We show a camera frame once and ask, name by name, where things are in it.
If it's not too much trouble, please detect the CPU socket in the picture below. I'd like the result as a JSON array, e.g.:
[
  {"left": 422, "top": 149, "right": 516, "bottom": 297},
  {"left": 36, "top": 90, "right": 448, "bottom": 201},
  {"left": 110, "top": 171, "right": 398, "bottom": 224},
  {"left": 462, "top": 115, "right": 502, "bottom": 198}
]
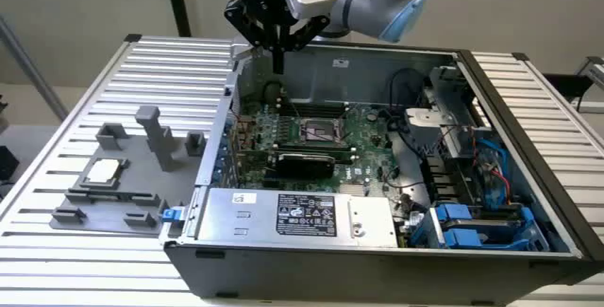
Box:
[{"left": 290, "top": 117, "right": 341, "bottom": 144}]

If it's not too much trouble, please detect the silver CPU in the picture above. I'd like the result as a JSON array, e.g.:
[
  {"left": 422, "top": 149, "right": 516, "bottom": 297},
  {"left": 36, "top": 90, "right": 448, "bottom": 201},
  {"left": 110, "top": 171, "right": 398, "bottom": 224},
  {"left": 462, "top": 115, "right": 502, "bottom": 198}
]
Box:
[{"left": 85, "top": 159, "right": 128, "bottom": 183}]

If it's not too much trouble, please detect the RAM slot row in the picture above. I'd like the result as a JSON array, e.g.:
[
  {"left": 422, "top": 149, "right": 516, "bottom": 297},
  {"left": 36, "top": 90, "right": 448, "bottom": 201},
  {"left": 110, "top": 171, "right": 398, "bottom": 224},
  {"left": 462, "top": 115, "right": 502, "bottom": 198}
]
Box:
[{"left": 276, "top": 100, "right": 348, "bottom": 117}]

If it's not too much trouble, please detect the green motherboard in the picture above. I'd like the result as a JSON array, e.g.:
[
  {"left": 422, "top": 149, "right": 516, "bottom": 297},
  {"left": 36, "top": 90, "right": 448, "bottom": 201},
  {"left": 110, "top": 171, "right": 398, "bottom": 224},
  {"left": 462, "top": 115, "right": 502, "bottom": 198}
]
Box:
[{"left": 229, "top": 101, "right": 406, "bottom": 200}]

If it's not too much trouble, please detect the black heatsink card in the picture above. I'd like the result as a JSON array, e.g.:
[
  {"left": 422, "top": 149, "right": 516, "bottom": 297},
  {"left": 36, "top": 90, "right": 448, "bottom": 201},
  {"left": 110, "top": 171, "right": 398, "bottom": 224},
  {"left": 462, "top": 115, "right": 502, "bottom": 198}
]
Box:
[{"left": 266, "top": 151, "right": 337, "bottom": 181}]

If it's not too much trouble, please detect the silver drive cage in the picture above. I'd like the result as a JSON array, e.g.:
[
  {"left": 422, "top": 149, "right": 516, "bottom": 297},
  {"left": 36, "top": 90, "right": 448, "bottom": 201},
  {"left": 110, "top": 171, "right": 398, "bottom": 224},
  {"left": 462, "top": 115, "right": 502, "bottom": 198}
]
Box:
[{"left": 404, "top": 65, "right": 492, "bottom": 158}]

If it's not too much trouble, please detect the silver power supply unit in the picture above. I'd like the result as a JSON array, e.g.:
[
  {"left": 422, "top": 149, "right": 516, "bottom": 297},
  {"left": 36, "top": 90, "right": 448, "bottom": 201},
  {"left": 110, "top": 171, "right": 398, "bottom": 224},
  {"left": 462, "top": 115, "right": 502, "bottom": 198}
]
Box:
[{"left": 194, "top": 187, "right": 398, "bottom": 248}]

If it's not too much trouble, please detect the blue case latch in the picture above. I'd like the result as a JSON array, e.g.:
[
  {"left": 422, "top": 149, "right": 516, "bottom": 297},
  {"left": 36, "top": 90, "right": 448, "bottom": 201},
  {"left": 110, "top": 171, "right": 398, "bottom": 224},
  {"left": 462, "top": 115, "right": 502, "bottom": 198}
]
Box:
[{"left": 161, "top": 207, "right": 184, "bottom": 224}]

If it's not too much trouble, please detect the grey parts rack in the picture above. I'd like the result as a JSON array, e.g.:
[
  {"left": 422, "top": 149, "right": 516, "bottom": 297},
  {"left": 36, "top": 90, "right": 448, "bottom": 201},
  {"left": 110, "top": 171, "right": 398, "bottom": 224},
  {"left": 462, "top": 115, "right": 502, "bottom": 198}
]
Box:
[{"left": 48, "top": 105, "right": 209, "bottom": 239}]

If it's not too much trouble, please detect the aluminium profile stand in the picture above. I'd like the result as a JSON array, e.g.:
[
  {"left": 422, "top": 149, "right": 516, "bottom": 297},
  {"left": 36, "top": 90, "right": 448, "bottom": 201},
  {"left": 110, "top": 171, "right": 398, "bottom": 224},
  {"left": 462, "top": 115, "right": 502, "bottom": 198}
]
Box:
[{"left": 568, "top": 55, "right": 604, "bottom": 112}]

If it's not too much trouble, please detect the blue disk bay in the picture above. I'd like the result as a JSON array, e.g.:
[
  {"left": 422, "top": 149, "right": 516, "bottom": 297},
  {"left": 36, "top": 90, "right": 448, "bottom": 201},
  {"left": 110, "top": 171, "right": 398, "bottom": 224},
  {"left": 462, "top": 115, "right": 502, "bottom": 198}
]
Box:
[{"left": 408, "top": 202, "right": 552, "bottom": 252}]

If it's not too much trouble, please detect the black box on floor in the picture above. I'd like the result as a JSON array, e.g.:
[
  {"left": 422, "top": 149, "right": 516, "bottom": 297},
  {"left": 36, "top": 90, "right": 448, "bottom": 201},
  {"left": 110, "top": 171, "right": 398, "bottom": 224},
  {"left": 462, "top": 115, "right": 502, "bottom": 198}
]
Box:
[{"left": 0, "top": 146, "right": 21, "bottom": 184}]

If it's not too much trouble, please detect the black open PC case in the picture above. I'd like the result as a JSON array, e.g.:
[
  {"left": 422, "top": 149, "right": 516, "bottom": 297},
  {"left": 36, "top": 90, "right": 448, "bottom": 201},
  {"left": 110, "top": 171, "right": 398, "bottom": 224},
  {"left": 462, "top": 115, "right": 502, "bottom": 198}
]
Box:
[{"left": 162, "top": 37, "right": 604, "bottom": 301}]

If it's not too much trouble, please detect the black wire loop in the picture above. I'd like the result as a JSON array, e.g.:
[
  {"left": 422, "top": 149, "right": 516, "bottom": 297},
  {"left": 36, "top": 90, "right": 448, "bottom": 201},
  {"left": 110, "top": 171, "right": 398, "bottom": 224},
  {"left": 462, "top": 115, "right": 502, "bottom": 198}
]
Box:
[{"left": 386, "top": 67, "right": 428, "bottom": 133}]

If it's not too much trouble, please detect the silver slanted frame leg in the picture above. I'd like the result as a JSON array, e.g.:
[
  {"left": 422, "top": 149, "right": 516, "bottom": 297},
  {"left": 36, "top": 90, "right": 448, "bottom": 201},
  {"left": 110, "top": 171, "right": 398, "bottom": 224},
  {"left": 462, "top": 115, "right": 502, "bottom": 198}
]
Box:
[{"left": 0, "top": 13, "right": 69, "bottom": 122}]

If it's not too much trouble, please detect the blue flat wire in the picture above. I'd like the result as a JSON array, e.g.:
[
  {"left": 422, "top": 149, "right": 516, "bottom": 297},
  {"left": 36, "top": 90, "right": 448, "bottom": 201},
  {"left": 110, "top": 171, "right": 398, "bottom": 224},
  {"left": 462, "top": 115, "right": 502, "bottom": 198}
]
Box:
[{"left": 473, "top": 137, "right": 513, "bottom": 212}]

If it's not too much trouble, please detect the red wire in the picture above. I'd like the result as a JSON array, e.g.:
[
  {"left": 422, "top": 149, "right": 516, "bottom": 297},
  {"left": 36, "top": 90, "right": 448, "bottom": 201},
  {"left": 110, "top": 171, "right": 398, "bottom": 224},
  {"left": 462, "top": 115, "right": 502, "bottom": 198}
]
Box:
[{"left": 489, "top": 163, "right": 516, "bottom": 206}]

